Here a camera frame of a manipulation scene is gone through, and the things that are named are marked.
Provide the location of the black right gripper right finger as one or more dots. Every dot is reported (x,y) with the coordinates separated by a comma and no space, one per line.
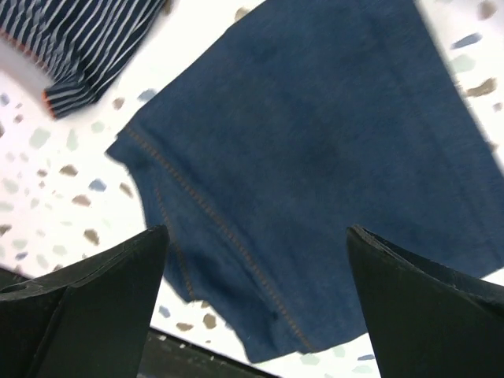
(423,318)

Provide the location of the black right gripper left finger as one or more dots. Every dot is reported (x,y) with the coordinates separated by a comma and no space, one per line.
(89,319)

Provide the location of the navy white striped underwear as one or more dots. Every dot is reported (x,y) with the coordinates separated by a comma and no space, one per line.
(83,46)

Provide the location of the dark blue folded garment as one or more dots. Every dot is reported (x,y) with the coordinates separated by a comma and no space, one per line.
(302,119)

